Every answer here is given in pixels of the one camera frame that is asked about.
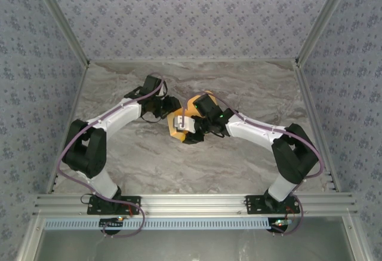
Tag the yellow paper box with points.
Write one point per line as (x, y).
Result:
(191, 107)

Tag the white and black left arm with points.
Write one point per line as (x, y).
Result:
(119, 117)

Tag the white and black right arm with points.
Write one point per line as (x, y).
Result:
(253, 129)

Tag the aluminium cross beam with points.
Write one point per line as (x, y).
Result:
(191, 202)

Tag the black controller board with LED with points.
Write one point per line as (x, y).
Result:
(110, 223)
(280, 222)

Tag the grey metal panel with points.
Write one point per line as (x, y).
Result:
(191, 246)

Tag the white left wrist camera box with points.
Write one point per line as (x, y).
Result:
(161, 92)

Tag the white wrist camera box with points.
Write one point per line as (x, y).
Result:
(185, 123)
(161, 92)

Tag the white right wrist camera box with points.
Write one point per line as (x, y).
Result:
(185, 123)

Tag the thin aluminium table edge rail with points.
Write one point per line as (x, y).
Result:
(191, 60)

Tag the aluminium side rail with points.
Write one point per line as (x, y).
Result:
(67, 117)
(317, 117)

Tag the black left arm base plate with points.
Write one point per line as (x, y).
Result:
(131, 202)

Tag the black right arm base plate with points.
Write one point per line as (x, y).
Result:
(253, 205)

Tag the aluminium frame post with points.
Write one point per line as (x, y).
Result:
(325, 19)
(59, 19)

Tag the aluminium frame leg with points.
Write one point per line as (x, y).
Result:
(30, 243)
(356, 243)

